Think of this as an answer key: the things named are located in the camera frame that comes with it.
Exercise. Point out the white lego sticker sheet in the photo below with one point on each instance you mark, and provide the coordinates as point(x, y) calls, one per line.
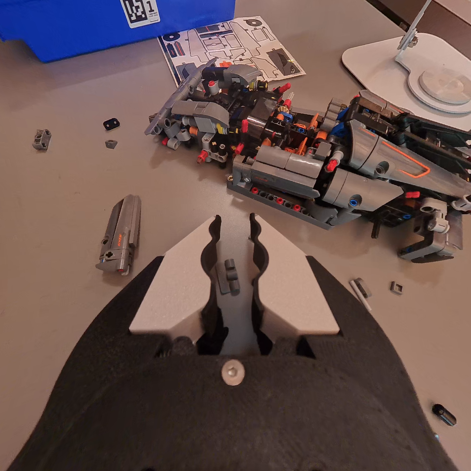
point(235, 44)

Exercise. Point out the grey lego panel assembly red pins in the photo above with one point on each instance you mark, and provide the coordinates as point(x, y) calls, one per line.
point(119, 235)

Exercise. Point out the white book stand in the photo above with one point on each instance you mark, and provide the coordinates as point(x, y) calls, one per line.
point(423, 73)

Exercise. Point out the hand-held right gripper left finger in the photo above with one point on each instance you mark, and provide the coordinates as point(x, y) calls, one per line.
point(173, 294)

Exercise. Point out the black cylinder lego piece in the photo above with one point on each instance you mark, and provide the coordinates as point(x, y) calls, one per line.
point(444, 414)

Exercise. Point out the blue plastic bin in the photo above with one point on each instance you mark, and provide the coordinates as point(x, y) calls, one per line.
point(73, 25)

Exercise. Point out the small grey square lego piece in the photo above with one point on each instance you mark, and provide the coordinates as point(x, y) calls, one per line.
point(396, 288)

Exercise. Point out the small black lego piece hole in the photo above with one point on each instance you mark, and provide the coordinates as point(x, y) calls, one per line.
point(111, 123)

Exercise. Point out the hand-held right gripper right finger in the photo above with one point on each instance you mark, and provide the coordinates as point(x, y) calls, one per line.
point(298, 294)

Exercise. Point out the white bar grey lego piece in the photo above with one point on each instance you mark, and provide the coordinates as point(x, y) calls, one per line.
point(361, 293)

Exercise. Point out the grey lego panel with connector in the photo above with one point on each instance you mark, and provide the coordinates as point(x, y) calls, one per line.
point(228, 278)

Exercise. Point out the grey black lego car model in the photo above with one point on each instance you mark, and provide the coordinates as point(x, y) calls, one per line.
point(331, 165)

